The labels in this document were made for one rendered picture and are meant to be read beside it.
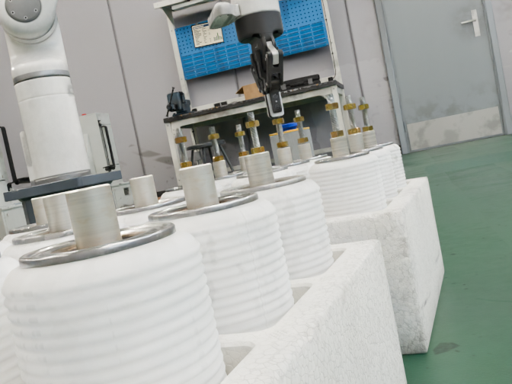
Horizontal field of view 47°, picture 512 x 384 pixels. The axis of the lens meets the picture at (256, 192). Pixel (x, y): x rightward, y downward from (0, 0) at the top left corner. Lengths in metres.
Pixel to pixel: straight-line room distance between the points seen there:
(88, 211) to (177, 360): 0.08
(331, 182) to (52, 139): 0.48
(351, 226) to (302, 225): 0.27
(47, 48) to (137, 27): 5.41
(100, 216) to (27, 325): 0.06
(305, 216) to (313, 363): 0.17
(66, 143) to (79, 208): 0.74
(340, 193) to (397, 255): 0.11
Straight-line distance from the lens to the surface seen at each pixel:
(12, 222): 3.32
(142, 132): 6.41
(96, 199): 0.29
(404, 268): 0.74
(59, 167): 1.02
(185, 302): 0.27
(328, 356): 0.36
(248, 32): 0.94
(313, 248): 0.48
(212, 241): 0.36
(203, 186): 0.39
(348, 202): 0.77
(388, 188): 0.90
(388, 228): 0.74
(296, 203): 0.47
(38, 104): 1.03
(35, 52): 1.10
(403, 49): 5.86
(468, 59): 5.87
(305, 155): 1.06
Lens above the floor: 0.28
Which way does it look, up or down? 4 degrees down
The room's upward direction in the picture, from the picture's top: 11 degrees counter-clockwise
